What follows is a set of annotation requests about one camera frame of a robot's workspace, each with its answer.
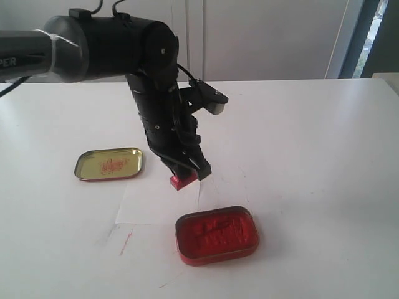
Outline red ink pad tin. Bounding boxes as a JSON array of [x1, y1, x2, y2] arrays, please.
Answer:
[[175, 206, 260, 267]]

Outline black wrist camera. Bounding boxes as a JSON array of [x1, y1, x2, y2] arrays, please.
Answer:
[[180, 79, 228, 115]]

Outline black cable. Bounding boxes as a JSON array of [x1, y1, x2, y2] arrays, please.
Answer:
[[0, 0, 200, 97]]

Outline white side table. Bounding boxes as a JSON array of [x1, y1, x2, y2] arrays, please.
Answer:
[[372, 72, 399, 95]]

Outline gold tin lid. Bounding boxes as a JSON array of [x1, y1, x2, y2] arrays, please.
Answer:
[[74, 148, 144, 181]]

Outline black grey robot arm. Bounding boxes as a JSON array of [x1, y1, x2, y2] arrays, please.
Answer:
[[1, 9, 211, 179]]

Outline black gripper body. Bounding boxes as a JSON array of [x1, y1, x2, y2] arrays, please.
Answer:
[[126, 75, 202, 165]]

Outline white paper sheet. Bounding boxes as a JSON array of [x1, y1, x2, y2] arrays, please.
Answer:
[[115, 179, 200, 225]]

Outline dark window frame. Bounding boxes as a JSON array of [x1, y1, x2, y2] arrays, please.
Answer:
[[338, 1, 398, 79]]

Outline white cabinet doors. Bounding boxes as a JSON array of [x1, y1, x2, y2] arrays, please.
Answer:
[[1, 1, 362, 81]]

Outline red rubber stamp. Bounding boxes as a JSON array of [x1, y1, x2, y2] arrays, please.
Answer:
[[170, 172, 198, 191]]

